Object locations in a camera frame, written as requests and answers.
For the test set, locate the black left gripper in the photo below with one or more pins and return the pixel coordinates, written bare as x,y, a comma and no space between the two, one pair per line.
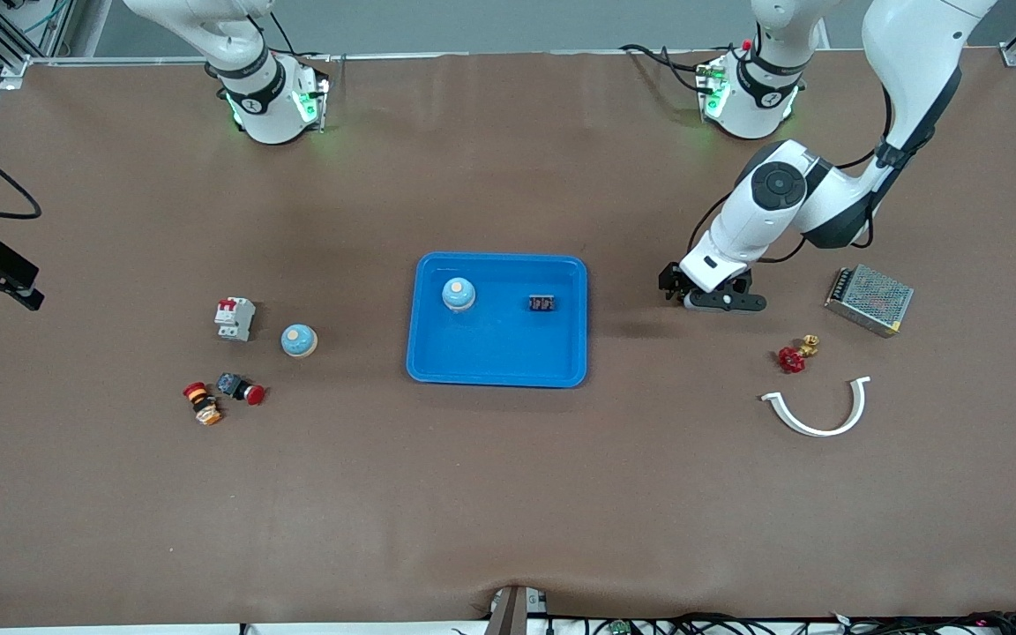
675,281

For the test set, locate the light blue bell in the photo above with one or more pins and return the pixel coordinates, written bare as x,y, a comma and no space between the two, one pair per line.
299,342
459,295

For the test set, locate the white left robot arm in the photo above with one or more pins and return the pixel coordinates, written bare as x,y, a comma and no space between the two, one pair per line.
755,220

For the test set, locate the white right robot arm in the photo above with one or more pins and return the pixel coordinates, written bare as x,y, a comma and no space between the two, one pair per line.
270,106

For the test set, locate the blue plastic tray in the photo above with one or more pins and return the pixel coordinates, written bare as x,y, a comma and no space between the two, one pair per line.
499,353

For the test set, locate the metal mesh power supply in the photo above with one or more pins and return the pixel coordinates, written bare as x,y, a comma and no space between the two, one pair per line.
870,300

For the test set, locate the white curved pipe clamp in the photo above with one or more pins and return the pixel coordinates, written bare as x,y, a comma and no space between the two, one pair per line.
817,432

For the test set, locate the orange red push button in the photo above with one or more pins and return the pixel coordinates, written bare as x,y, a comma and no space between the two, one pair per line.
204,406

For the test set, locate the white red circuit breaker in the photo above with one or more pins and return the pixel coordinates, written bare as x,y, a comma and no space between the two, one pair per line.
235,319

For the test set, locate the red emergency stop button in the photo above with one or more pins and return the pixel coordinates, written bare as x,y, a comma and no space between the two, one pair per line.
239,388

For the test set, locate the grey metal bracket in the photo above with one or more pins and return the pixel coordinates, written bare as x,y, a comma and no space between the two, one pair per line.
512,613

